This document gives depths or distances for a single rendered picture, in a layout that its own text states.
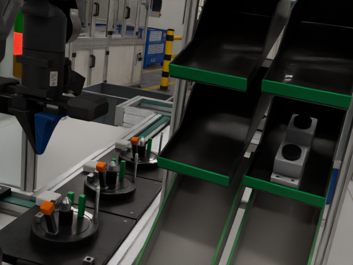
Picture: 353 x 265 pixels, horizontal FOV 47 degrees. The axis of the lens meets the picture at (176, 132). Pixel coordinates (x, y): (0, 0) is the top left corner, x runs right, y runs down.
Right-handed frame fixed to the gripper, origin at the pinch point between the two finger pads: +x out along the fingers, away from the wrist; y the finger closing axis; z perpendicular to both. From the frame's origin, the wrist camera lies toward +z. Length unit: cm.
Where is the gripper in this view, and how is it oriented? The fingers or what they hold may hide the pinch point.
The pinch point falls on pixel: (40, 132)
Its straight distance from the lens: 63.2
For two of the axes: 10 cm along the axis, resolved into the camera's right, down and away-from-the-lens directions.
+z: 2.5, -2.4, 9.4
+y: -9.6, -2.0, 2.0
